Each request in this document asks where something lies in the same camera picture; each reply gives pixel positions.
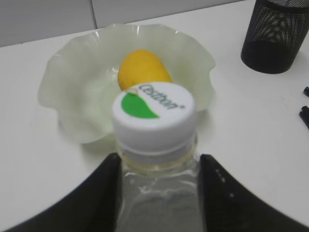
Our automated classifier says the translucent wavy glass plate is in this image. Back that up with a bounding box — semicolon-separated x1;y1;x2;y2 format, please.
38;24;215;144

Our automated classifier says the yellow mango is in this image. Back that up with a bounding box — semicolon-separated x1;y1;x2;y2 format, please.
118;49;172;90

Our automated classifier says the clear water bottle green label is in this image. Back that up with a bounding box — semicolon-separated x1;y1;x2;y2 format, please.
112;82;204;232

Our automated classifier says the black marker pen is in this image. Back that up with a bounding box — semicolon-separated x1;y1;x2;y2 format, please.
303;87;309;97
299;106;309;129

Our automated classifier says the black mesh pen holder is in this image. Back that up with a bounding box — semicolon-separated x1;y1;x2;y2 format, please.
240;0;309;74

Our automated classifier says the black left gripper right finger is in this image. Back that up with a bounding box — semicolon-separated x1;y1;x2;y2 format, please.
198;154;309;232

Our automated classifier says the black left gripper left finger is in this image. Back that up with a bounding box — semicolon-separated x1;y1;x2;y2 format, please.
8;154;122;232

